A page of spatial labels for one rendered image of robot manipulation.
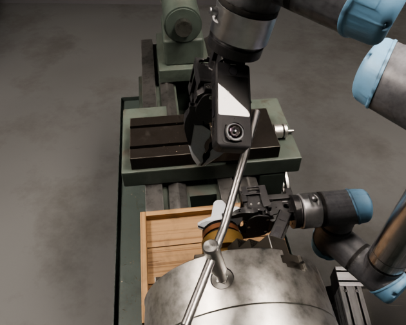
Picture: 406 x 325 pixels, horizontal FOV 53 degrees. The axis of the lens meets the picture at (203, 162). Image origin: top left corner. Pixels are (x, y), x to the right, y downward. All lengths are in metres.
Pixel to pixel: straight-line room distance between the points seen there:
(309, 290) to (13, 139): 2.48
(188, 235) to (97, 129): 1.82
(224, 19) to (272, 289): 0.36
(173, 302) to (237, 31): 0.39
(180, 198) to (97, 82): 2.18
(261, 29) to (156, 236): 0.70
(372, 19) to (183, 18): 1.11
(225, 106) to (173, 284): 0.29
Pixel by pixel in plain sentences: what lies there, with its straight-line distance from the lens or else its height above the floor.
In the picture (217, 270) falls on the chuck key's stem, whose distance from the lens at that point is 0.56.
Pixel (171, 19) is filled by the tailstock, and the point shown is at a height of 1.11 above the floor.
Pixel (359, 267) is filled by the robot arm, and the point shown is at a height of 1.00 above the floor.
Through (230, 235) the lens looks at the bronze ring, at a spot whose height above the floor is 1.12.
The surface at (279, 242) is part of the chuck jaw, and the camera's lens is 0.70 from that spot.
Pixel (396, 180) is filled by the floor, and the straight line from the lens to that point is 2.63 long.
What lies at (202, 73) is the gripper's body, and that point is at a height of 1.46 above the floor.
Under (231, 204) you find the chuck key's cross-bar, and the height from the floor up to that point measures 1.32.
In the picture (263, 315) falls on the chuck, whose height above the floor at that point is 1.24.
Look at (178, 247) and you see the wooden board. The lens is 1.05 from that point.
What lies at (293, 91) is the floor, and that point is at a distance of 3.11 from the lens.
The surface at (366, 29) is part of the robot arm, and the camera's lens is 0.45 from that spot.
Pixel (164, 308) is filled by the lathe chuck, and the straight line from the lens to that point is 0.64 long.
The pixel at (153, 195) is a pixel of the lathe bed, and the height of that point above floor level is 0.87.
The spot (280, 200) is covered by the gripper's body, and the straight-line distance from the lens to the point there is 0.88.
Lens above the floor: 1.76
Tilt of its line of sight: 45 degrees down
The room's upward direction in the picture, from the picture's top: straight up
